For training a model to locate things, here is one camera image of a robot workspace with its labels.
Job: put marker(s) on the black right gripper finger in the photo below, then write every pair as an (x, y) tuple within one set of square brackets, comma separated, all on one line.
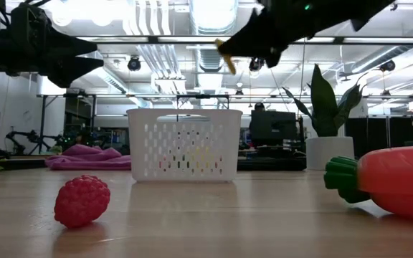
[(274, 59), (256, 39)]

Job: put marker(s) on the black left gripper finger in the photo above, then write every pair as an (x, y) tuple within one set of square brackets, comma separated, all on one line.
[(74, 70), (70, 44)]

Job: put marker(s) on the red toy raspberry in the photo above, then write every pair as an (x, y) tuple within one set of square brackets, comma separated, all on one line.
[(81, 200)]

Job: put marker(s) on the orange toy carrot green top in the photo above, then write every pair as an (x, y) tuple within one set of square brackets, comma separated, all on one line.
[(396, 179)]

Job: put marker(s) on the black background robot arm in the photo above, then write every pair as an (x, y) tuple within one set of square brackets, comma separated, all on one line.
[(32, 137)]

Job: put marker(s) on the black hanging spotlight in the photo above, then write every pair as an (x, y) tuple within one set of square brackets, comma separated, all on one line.
[(255, 65), (387, 66), (134, 64)]

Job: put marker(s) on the round bright ceiling lamp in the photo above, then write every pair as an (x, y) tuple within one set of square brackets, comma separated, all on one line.
[(62, 15), (103, 16)]

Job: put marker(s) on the dark storage shelf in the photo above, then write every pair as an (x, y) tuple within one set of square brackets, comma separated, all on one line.
[(79, 118)]

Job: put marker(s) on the person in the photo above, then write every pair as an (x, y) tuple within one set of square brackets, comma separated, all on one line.
[(259, 106)]

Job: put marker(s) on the black computer monitor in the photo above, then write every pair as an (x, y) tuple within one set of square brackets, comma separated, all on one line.
[(274, 125)]

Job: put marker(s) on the green snake plant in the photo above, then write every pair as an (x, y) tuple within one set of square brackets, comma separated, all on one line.
[(323, 107)]

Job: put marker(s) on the black overhead rig bar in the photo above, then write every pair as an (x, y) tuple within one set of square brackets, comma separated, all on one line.
[(152, 39)]

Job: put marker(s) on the purple cloth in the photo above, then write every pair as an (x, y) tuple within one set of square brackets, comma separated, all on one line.
[(88, 159)]

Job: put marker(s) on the black background table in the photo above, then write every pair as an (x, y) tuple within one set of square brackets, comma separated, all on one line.
[(271, 165)]

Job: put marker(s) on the white plant pot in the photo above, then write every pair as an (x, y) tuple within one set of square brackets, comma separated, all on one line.
[(330, 152)]

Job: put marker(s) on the white perforated plastic basket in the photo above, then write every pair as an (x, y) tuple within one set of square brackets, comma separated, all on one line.
[(185, 150)]

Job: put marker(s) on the black partition panels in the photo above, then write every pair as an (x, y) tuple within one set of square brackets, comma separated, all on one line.
[(400, 132)]

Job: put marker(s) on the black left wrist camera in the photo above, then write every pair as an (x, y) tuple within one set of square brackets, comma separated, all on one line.
[(29, 27)]

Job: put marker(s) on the silver ceiling duct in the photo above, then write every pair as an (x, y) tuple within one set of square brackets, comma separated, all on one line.
[(213, 14)]

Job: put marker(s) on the black metal rig frame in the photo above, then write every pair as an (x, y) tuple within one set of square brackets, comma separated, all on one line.
[(42, 118)]

